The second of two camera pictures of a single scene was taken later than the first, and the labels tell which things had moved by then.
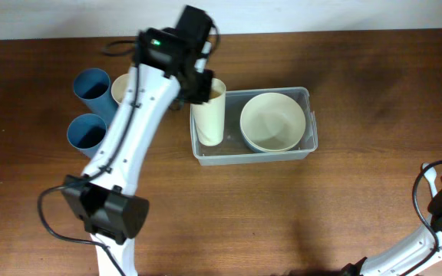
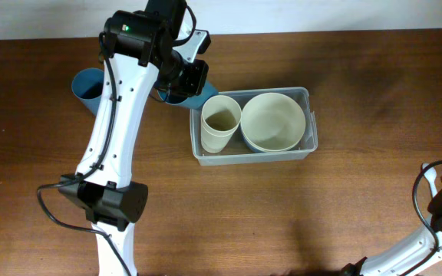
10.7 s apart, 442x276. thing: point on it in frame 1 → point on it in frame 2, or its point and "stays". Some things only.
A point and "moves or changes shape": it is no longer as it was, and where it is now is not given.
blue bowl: (272, 140) stays
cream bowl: (272, 122) stays
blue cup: (87, 132) moves or changes shape
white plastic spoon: (431, 176) stays
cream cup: (119, 87) moves or changes shape
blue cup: (94, 87) stays
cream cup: (209, 116) → (219, 123)
